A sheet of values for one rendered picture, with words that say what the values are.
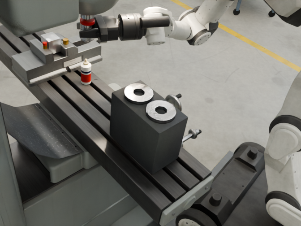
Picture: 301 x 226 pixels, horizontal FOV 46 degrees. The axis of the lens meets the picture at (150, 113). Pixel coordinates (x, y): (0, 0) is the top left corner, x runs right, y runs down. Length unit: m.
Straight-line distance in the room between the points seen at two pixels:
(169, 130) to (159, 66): 2.29
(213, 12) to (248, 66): 2.22
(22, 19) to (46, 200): 0.69
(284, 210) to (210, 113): 1.53
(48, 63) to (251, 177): 1.01
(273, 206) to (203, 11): 0.80
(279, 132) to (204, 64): 2.23
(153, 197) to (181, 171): 0.14
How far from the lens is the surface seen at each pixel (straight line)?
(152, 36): 1.21
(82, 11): 1.08
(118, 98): 1.07
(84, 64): 1.38
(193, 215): 1.48
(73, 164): 1.31
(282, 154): 1.31
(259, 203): 1.64
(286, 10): 1.10
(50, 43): 1.43
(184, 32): 1.36
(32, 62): 1.44
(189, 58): 3.46
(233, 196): 1.59
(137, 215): 1.91
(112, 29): 1.16
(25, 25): 0.92
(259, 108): 3.08
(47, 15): 0.94
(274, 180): 1.47
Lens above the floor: 1.81
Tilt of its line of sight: 41 degrees down
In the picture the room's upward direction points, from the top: 9 degrees clockwise
